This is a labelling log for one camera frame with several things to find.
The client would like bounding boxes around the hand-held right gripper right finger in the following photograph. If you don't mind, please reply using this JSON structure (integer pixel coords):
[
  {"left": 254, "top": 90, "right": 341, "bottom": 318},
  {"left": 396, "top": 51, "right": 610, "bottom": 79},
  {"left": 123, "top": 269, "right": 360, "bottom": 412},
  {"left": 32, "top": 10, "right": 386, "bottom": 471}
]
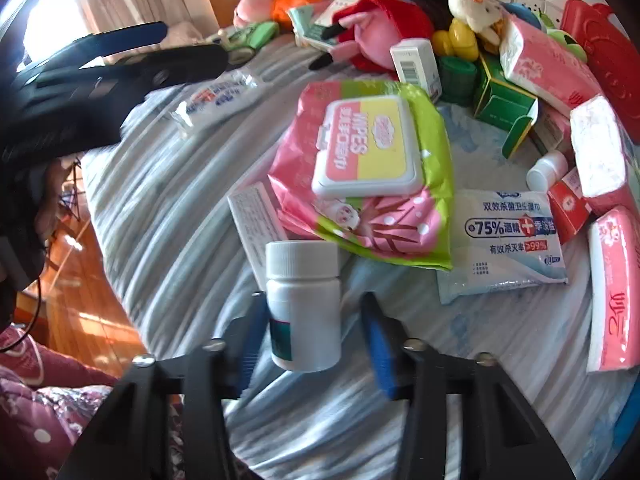
[{"left": 359, "top": 291, "right": 576, "bottom": 480}]

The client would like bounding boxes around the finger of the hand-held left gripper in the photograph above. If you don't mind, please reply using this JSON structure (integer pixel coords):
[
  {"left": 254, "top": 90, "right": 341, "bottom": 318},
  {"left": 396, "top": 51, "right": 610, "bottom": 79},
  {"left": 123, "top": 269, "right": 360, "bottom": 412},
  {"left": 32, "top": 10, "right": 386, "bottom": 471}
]
[
  {"left": 115, "top": 44, "right": 230, "bottom": 96},
  {"left": 17, "top": 21, "right": 169, "bottom": 78}
]

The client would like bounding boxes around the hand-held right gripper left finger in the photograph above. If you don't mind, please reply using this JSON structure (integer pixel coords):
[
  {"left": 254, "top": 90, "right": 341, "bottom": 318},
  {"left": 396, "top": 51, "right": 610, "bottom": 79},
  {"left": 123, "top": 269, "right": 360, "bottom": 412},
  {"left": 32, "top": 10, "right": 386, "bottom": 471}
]
[{"left": 57, "top": 291, "right": 271, "bottom": 480}]

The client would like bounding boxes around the white pill bottle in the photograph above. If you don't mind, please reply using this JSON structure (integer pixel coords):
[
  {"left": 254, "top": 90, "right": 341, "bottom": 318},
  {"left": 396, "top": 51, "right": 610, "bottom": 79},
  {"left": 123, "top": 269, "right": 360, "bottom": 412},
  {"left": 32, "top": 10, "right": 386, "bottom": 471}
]
[{"left": 264, "top": 240, "right": 343, "bottom": 372}]

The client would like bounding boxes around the person's left hand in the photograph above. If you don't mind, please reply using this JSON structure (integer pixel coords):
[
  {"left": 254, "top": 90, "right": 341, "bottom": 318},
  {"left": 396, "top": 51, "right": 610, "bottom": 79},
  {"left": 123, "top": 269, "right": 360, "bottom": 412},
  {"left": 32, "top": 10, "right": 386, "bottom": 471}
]
[{"left": 34, "top": 160, "right": 68, "bottom": 248}]

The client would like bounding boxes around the green white package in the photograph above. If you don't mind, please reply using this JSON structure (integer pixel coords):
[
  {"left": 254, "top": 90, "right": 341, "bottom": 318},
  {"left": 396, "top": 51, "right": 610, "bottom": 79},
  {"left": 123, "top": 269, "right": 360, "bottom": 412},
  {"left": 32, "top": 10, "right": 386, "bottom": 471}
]
[{"left": 205, "top": 21, "right": 280, "bottom": 63}]

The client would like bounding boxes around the pink orange pig plush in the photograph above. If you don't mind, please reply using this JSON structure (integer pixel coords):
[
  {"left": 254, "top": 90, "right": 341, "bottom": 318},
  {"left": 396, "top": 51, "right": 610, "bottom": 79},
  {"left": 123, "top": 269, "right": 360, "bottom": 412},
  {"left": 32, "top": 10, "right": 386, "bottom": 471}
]
[{"left": 234, "top": 0, "right": 331, "bottom": 31}]

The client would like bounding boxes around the white printed paper box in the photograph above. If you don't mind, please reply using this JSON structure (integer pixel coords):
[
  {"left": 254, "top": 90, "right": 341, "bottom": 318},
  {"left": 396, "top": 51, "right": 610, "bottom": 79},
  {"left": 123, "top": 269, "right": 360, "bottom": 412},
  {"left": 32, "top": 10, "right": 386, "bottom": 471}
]
[{"left": 227, "top": 181, "right": 291, "bottom": 291}]

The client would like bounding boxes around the striped grey table cloth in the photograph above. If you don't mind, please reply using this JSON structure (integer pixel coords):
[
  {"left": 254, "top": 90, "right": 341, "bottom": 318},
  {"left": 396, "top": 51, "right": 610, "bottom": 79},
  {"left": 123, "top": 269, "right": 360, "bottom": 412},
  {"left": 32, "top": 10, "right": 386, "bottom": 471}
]
[{"left": 80, "top": 35, "right": 640, "bottom": 480}]

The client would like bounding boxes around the mint white box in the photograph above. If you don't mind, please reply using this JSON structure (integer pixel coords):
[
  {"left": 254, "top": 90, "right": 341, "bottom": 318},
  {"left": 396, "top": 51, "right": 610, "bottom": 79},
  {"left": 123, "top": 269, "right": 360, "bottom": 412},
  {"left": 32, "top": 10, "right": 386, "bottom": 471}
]
[{"left": 289, "top": 5, "right": 331, "bottom": 48}]

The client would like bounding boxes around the white blue disinfectant wipes pack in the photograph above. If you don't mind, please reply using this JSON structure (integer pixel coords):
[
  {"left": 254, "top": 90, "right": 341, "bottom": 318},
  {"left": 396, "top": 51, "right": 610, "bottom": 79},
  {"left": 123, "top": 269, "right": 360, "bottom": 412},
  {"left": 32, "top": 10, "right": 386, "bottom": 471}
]
[{"left": 436, "top": 187, "right": 570, "bottom": 306}]

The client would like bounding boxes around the white flat box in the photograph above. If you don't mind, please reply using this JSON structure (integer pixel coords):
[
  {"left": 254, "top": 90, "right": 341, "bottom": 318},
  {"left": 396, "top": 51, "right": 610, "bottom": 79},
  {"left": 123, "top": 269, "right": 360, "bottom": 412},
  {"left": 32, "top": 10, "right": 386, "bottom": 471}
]
[{"left": 314, "top": 0, "right": 396, "bottom": 28}]

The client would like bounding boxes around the pink green wet wipes pack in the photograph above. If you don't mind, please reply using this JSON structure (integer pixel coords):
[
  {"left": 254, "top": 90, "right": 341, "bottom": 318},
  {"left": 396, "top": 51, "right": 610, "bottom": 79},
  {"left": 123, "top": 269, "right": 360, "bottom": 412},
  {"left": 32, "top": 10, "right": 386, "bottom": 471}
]
[{"left": 267, "top": 79, "right": 455, "bottom": 272}]

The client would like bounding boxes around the red pink plush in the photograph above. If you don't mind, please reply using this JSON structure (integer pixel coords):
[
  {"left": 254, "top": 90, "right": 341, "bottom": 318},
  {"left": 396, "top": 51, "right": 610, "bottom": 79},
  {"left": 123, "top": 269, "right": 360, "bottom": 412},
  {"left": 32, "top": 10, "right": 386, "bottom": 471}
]
[{"left": 309, "top": 0, "right": 436, "bottom": 72}]

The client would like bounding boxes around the maroon floral clothing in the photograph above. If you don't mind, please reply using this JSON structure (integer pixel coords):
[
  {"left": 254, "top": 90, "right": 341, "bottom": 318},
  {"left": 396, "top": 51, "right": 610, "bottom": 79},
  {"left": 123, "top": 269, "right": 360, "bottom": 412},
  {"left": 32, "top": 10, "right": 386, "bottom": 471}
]
[{"left": 0, "top": 345, "right": 186, "bottom": 480}]

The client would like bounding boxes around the white barcode box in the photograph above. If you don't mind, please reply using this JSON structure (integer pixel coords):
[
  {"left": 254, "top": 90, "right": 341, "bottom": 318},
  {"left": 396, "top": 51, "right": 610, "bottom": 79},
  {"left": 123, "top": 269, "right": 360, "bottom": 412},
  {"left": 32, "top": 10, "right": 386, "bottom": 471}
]
[{"left": 390, "top": 40, "right": 443, "bottom": 103}]

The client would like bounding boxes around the red white box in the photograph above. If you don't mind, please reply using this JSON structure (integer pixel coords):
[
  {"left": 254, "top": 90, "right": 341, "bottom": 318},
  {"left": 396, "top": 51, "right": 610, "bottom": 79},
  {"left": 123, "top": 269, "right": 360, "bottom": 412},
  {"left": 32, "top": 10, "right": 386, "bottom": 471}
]
[{"left": 546, "top": 167, "right": 593, "bottom": 245}]

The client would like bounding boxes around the pink tissue pack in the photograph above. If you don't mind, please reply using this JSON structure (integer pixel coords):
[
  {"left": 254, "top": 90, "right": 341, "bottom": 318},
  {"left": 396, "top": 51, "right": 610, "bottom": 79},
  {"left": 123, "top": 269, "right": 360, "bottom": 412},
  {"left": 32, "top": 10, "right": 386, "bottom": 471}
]
[
  {"left": 585, "top": 205, "right": 640, "bottom": 373},
  {"left": 499, "top": 14, "right": 603, "bottom": 118}
]

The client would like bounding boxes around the small white bottle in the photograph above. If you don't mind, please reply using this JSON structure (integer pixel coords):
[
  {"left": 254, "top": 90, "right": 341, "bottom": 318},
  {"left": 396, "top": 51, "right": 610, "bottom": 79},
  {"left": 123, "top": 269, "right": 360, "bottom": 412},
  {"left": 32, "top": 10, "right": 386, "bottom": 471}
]
[{"left": 526, "top": 150, "right": 570, "bottom": 192}]

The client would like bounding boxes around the dark green roll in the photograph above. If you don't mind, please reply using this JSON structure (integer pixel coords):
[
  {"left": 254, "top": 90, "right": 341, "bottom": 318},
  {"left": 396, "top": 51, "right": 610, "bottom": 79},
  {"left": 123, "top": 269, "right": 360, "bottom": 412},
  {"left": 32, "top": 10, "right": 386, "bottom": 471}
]
[{"left": 439, "top": 56, "right": 481, "bottom": 107}]

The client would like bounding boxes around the yellow plastic toy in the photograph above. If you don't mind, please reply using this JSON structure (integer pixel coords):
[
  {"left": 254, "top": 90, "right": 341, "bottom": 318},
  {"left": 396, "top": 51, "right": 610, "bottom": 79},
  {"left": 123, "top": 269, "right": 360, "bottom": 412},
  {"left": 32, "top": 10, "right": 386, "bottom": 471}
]
[{"left": 431, "top": 17, "right": 480, "bottom": 58}]

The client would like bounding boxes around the green cardboard box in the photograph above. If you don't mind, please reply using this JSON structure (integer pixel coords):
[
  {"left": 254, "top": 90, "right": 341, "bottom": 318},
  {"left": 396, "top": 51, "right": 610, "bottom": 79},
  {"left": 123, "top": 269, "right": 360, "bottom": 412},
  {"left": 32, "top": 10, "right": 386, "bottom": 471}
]
[{"left": 472, "top": 52, "right": 540, "bottom": 160}]

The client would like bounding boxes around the white animal plush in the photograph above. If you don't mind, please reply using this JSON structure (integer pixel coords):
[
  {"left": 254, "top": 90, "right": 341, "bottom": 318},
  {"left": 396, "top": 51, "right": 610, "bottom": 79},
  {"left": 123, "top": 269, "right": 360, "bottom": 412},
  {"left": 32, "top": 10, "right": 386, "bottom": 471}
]
[{"left": 447, "top": 0, "right": 506, "bottom": 36}]

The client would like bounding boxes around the white tissue pack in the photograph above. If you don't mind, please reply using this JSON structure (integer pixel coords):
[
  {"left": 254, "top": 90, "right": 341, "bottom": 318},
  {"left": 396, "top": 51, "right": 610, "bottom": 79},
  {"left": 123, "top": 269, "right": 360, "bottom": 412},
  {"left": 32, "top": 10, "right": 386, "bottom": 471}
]
[{"left": 570, "top": 94, "right": 630, "bottom": 213}]

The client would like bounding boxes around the blue plush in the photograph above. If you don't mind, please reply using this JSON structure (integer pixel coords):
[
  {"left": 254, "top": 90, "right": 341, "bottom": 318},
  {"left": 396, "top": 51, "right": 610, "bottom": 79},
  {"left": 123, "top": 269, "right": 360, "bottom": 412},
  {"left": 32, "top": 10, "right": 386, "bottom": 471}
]
[{"left": 500, "top": 2, "right": 543, "bottom": 31}]

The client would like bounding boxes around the green frog plush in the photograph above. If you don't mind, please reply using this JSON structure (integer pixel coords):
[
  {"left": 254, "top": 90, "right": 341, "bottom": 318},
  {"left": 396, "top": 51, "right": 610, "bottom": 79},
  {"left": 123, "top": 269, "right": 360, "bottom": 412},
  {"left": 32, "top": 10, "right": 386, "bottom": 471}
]
[{"left": 547, "top": 27, "right": 587, "bottom": 63}]

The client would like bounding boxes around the black cable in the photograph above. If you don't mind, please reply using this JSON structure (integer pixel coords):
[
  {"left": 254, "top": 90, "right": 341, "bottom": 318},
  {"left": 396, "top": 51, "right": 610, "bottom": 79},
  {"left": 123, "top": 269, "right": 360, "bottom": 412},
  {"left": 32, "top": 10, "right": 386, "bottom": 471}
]
[{"left": 0, "top": 280, "right": 43, "bottom": 351}]

